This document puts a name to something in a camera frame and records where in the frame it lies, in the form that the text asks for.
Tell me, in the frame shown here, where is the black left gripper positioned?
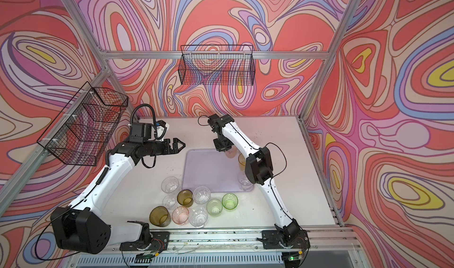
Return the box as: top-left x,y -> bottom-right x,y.
142,137 -> 186,157

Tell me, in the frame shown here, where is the pink dimpled cup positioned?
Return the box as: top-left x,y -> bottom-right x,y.
225,146 -> 238,159

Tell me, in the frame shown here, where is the yellow clear plastic cup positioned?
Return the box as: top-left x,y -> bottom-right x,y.
238,153 -> 246,172

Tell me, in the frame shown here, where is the clear faceted glass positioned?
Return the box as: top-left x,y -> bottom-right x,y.
238,172 -> 254,192

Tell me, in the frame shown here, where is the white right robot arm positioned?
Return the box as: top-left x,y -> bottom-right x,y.
208,114 -> 302,247

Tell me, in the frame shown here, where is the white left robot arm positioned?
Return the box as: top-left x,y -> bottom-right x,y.
51,138 -> 186,255

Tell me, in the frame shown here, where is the lilac plastic tray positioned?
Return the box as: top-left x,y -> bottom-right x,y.
182,149 -> 245,193

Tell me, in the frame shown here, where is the clear glass near tray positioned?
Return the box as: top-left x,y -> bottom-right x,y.
161,177 -> 180,194

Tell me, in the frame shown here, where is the clear textured glass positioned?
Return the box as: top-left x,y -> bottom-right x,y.
193,186 -> 211,205

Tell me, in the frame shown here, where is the olive brown glass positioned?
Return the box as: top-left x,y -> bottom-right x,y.
177,190 -> 193,208

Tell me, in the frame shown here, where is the bright green glass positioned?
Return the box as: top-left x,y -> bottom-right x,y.
222,193 -> 239,210

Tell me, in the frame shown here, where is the small clear glass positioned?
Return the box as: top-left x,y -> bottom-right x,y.
162,195 -> 177,211

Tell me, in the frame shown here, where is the light green dimpled cup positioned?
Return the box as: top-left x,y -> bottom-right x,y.
206,198 -> 223,217

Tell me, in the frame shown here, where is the pink clear glass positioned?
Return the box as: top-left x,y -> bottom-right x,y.
171,206 -> 189,225

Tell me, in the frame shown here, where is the clear ribbed glass front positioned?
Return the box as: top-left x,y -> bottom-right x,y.
189,207 -> 208,228

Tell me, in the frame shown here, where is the large olive green glass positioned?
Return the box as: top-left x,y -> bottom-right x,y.
149,206 -> 171,227

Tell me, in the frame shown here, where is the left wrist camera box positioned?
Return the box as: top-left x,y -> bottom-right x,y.
129,123 -> 156,145

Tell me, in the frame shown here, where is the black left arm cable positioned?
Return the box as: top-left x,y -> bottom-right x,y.
129,103 -> 157,127

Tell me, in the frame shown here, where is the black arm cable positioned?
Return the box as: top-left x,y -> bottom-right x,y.
265,142 -> 288,178
129,103 -> 157,127

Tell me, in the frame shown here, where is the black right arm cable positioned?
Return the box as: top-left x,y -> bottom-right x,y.
265,142 -> 288,178

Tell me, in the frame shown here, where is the black wire basket back wall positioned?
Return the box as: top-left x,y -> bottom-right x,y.
178,44 -> 256,86

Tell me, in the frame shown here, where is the black wire basket wall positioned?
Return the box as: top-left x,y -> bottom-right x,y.
178,44 -> 256,86
37,82 -> 128,166

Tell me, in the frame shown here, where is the aluminium front rail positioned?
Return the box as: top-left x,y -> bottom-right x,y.
168,229 -> 263,251

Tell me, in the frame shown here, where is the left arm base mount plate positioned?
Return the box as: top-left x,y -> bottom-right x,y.
119,231 -> 170,252

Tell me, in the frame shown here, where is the black wire basket left wall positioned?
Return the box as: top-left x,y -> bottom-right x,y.
37,82 -> 128,166

